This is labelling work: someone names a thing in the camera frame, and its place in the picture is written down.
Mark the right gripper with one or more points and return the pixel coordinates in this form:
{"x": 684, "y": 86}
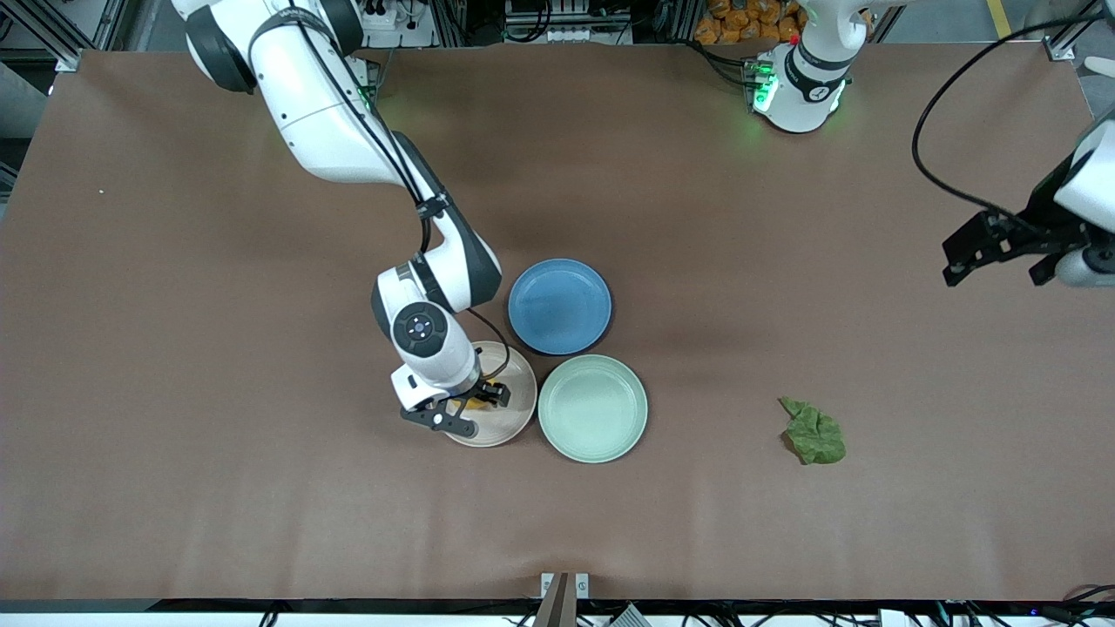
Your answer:
{"x": 484, "y": 389}

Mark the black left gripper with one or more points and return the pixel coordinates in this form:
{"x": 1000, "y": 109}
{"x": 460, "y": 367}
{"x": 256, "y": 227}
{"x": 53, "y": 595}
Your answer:
{"x": 1038, "y": 223}

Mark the yellow lemon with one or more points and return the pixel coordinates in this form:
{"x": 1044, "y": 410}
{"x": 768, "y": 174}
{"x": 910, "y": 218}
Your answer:
{"x": 476, "y": 404}

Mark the green lettuce leaf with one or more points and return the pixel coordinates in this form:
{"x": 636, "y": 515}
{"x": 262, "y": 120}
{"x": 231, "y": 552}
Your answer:
{"x": 814, "y": 435}

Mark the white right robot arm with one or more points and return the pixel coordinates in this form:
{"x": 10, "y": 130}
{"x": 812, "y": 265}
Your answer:
{"x": 322, "y": 122}

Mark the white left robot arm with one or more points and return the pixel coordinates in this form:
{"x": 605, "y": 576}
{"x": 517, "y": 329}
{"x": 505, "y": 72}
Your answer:
{"x": 801, "y": 87}

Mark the white beige round plate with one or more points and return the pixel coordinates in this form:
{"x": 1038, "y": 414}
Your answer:
{"x": 514, "y": 409}

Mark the mint green round plate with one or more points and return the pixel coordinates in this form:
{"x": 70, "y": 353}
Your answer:
{"x": 592, "y": 409}

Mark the blue round plate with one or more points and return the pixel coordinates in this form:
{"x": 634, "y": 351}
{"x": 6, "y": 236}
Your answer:
{"x": 559, "y": 306}

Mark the grey vented box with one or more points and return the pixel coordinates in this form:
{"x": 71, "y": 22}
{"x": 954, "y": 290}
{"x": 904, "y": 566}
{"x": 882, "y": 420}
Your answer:
{"x": 629, "y": 618}

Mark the bag of orange items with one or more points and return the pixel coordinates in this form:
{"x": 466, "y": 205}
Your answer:
{"x": 749, "y": 22}

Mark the white power strip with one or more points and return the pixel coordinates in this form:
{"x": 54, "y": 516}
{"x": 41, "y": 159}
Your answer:
{"x": 396, "y": 37}

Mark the aluminium frame strut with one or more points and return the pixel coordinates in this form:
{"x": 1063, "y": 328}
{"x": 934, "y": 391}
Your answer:
{"x": 68, "y": 59}
{"x": 1061, "y": 48}

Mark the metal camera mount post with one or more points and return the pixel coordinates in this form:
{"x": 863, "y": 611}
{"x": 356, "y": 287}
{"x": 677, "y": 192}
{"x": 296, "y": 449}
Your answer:
{"x": 564, "y": 601}

